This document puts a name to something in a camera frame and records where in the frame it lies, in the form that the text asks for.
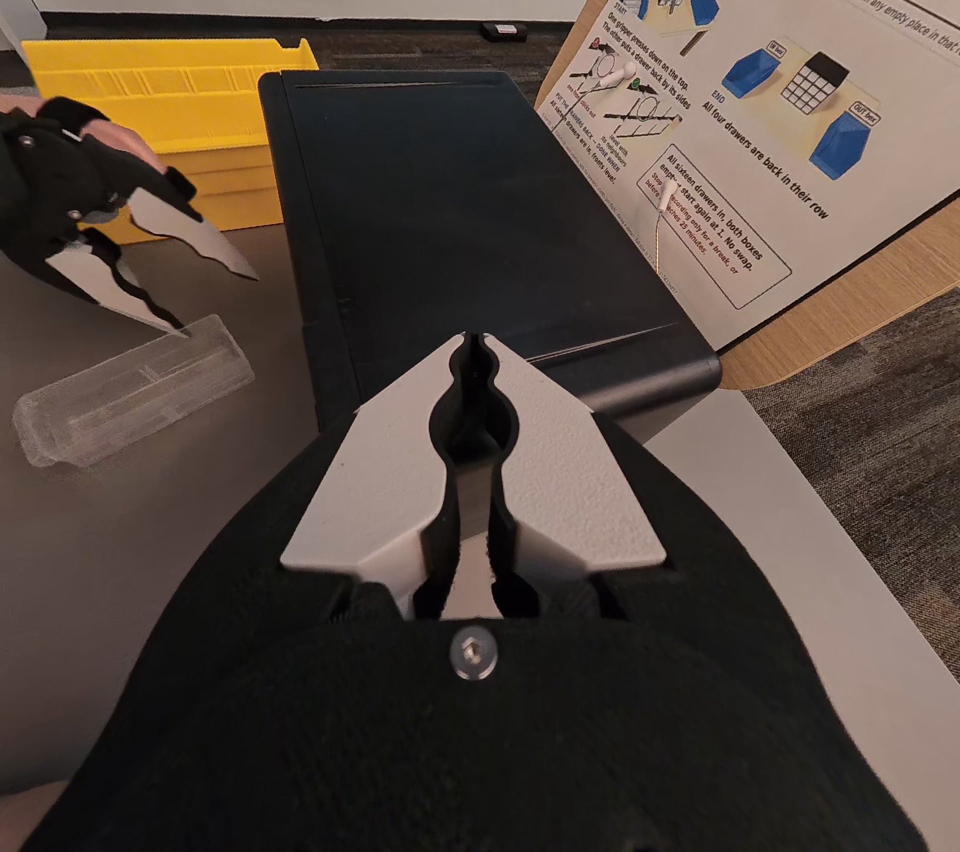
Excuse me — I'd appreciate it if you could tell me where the clear plastic drawer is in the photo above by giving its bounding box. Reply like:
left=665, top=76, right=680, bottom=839
left=11, top=314, right=256, bottom=471

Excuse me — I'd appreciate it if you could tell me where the black drawer cabinet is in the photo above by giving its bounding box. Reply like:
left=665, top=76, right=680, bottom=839
left=257, top=69, right=723, bottom=444

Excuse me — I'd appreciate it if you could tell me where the yellow plastic bin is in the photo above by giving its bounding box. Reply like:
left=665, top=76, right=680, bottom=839
left=21, top=36, right=320, bottom=246

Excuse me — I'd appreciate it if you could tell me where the white instruction poster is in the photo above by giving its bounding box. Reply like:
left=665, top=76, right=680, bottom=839
left=534, top=0, right=960, bottom=352

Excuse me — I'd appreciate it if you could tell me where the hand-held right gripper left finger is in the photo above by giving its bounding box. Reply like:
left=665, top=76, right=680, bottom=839
left=279, top=333, right=471, bottom=621

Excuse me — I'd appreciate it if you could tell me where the white pin with string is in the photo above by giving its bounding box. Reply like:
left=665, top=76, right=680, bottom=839
left=651, top=180, right=682, bottom=277

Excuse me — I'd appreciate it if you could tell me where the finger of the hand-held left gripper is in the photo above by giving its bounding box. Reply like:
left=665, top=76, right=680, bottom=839
left=127, top=186, right=261, bottom=282
left=45, top=242, right=192, bottom=340

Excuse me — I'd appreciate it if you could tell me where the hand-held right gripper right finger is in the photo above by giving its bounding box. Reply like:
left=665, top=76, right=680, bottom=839
left=480, top=333, right=668, bottom=619

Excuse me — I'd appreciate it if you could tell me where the person's leg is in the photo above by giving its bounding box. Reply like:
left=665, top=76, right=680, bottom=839
left=0, top=783, right=69, bottom=852

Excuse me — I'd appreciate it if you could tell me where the instruction poster on board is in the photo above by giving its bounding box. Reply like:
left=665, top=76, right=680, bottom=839
left=534, top=0, right=960, bottom=392

